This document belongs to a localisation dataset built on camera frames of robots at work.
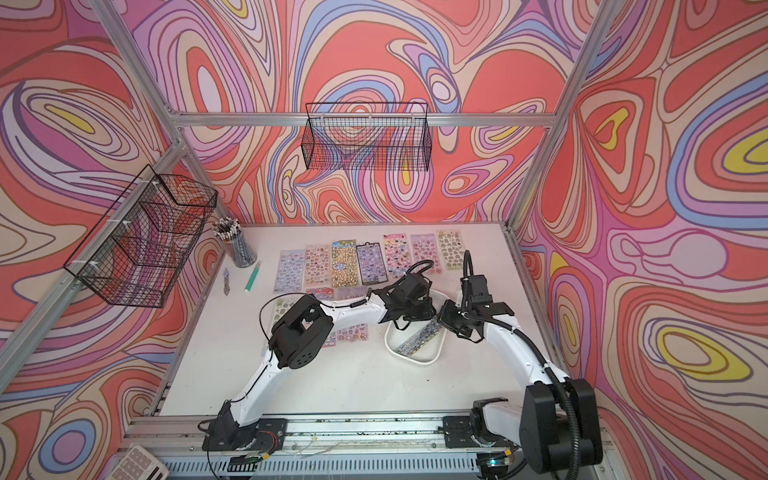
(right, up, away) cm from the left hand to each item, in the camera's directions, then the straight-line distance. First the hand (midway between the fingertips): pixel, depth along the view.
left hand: (443, 315), depth 92 cm
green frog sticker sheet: (-52, +3, +5) cm, 52 cm away
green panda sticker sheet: (-33, +16, +15) cm, 40 cm away
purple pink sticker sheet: (-3, +22, +20) cm, 30 cm away
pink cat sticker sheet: (-14, +19, +19) cm, 30 cm away
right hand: (-2, -1, -7) cm, 8 cm away
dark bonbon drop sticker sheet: (-23, +16, +16) cm, 32 cm away
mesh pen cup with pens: (-69, +27, +3) cm, 74 cm away
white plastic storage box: (-4, -9, -7) cm, 12 cm away
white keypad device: (-75, -30, -24) cm, 84 cm away
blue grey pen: (-75, +12, +12) cm, 77 cm away
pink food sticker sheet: (-43, +15, +15) cm, 48 cm away
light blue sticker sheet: (-52, +13, +13) cm, 55 cm away
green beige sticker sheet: (+8, +21, +20) cm, 30 cm away
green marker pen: (-65, +11, +12) cm, 67 cm away
